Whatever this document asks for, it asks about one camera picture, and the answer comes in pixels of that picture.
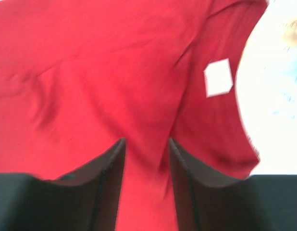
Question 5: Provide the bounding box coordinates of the floral patterned table mat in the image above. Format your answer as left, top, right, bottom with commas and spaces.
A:
235, 0, 297, 175

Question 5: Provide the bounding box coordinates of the red t-shirt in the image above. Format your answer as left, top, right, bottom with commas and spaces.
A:
0, 0, 267, 231

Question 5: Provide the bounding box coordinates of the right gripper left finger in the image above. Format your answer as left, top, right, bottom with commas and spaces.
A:
0, 139, 126, 231

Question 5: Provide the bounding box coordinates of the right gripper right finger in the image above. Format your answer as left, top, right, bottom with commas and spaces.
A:
169, 139, 297, 231

